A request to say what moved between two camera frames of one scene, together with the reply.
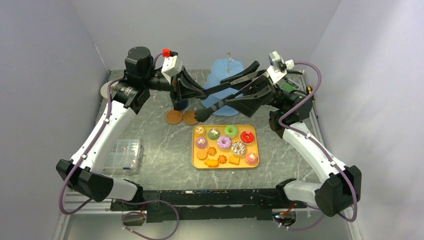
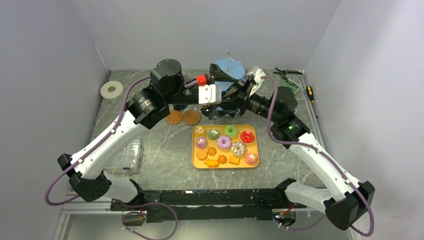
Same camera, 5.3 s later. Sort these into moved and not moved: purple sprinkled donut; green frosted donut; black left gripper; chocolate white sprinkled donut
Moved: black left gripper
Not moved: chocolate white sprinkled donut; green frosted donut; purple sprinkled donut
